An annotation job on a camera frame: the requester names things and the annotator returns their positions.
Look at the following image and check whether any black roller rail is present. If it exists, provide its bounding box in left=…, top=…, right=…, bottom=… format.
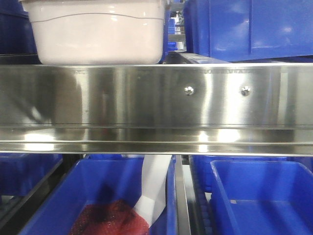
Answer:
left=189, top=156, right=213, bottom=235

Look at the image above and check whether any white plastic bin with lid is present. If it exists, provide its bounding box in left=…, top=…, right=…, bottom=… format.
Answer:
left=22, top=0, right=168, bottom=65

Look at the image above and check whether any blue bin lower right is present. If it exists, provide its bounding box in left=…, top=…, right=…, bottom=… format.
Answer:
left=189, top=155, right=313, bottom=235

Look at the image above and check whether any red mesh bag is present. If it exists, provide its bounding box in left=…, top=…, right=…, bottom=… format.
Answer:
left=69, top=200, right=149, bottom=235

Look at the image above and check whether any stainless steel shelf beam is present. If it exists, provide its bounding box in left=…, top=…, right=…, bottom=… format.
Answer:
left=0, top=63, right=313, bottom=156

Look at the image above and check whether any white paper sheet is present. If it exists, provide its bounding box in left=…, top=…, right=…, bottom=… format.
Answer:
left=134, top=154, right=171, bottom=227

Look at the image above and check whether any blue bin lower left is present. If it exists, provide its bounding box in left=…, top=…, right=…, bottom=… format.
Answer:
left=0, top=153, right=63, bottom=196

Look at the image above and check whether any blue bin with red bag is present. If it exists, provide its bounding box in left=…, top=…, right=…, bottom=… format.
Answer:
left=21, top=157, right=178, bottom=235

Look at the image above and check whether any blue bin upper shelf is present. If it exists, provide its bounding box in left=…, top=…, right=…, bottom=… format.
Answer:
left=184, top=0, right=313, bottom=62

